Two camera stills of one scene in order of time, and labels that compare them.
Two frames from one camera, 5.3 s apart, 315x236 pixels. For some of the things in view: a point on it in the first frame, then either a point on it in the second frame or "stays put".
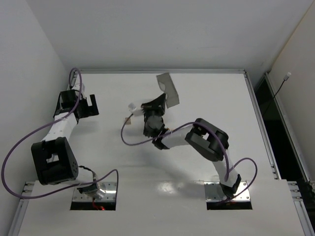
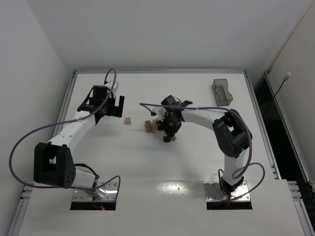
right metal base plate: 213,192 stays put
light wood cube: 129,121 stays put
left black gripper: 86,109 to 114,108
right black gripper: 152,107 to 169,130
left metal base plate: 107,192 stays put
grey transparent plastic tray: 167,85 to 220,87
